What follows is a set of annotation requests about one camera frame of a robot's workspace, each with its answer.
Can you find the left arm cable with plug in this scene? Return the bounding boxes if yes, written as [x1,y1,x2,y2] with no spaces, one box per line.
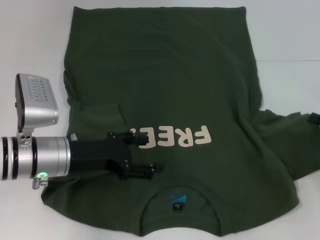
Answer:
[30,173,49,190]

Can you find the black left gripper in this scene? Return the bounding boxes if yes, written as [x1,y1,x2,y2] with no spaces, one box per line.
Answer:
[68,130,165,181]

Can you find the dark green FREE t-shirt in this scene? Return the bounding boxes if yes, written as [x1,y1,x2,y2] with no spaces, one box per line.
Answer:
[39,5,320,237]

